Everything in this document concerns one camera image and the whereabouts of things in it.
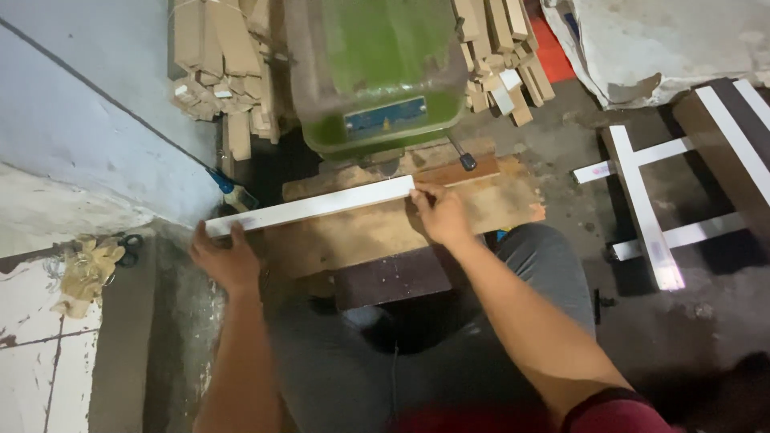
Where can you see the person's left hand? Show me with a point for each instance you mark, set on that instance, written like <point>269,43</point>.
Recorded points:
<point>224,258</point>

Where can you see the person's right hand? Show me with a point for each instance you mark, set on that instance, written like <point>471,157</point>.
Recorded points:
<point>444,215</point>

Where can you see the person's right fingers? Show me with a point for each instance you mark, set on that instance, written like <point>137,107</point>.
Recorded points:
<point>424,195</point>

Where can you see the long white wooden strip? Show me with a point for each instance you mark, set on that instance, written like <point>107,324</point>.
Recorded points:
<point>313,207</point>

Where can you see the wooden machine work board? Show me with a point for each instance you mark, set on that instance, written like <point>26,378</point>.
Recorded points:
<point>397,216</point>

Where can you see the dark brown board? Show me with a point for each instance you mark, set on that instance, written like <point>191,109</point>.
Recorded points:
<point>391,278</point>

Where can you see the green drilling machine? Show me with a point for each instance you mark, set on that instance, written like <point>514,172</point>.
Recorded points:
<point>376,72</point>

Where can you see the person's grey trousers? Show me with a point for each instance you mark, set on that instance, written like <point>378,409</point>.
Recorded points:
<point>433,349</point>

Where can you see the loose pile of wooden strips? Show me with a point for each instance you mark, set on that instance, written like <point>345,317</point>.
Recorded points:
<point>502,57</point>

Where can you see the red plastic object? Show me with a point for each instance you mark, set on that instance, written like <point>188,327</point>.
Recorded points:
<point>550,48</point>

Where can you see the bundled pile of wooden strips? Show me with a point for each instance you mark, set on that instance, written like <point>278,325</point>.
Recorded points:
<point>224,66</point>

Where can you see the white sack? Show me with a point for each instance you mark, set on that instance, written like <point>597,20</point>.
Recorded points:
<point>661,45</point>

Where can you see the person's red sleeve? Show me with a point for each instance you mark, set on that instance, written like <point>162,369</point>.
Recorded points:
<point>613,412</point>

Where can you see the black scissors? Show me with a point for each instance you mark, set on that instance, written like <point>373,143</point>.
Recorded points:
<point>129,249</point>

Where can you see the dark brown white-edged panel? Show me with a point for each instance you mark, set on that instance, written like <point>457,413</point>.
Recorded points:
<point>731,138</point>

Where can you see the beige work gloves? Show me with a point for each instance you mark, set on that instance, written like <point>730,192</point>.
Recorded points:
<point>87,276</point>

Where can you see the white wooden frame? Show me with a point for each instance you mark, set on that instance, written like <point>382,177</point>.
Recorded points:
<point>647,207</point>

